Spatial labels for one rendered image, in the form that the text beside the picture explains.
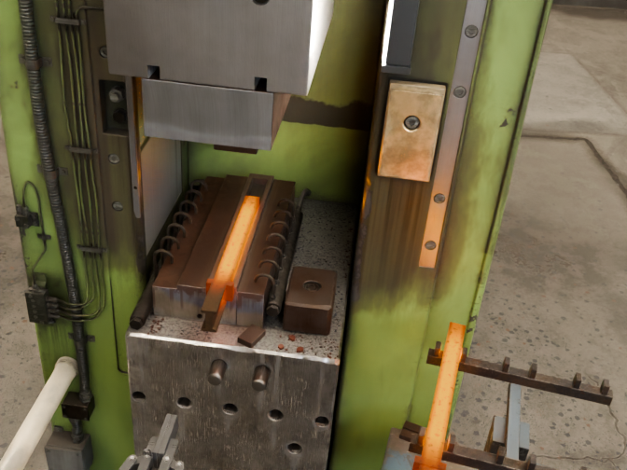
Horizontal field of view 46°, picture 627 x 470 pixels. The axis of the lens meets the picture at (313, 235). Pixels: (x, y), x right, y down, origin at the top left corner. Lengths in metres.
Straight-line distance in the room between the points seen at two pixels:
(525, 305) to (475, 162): 1.85
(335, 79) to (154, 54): 0.57
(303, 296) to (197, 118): 0.38
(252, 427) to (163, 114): 0.61
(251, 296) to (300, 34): 0.47
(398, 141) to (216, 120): 0.31
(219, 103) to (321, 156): 0.58
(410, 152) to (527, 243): 2.29
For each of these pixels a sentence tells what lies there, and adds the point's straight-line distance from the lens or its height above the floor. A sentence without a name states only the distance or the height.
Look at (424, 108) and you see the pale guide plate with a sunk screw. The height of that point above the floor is 1.32.
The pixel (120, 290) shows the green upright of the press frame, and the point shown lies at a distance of 1.56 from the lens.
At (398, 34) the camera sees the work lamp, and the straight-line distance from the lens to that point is 1.18.
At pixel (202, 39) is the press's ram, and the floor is 1.43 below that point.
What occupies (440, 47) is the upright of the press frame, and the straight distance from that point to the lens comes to 1.22.
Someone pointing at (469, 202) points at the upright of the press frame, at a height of 1.14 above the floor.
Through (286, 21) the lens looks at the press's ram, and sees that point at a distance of 1.08.
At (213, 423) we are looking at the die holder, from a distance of 1.45.
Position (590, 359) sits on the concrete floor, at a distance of 2.95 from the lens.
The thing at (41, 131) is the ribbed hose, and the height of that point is 1.20.
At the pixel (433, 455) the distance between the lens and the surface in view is 1.15.
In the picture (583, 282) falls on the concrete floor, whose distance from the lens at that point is 3.36.
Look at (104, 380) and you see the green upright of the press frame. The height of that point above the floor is 0.59.
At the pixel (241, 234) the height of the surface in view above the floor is 1.01.
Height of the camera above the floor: 1.78
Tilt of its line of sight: 33 degrees down
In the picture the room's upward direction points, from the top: 5 degrees clockwise
